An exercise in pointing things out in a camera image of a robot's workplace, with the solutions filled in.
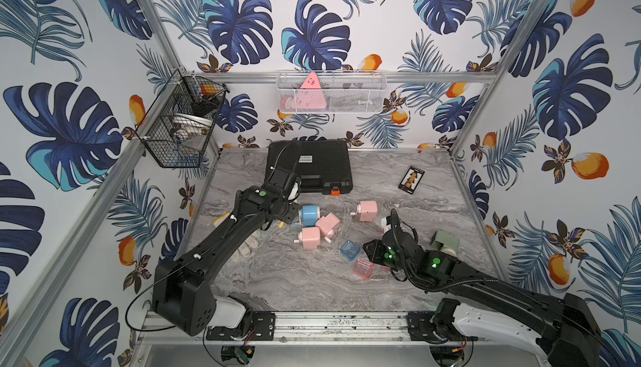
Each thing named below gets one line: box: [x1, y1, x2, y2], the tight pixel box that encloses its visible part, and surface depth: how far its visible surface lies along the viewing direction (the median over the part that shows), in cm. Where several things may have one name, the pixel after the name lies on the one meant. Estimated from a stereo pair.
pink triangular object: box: [295, 71, 328, 110], surface depth 92 cm
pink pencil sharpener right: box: [356, 200, 379, 222], surface depth 94 cm
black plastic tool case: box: [265, 139, 354, 196], surface depth 109 cm
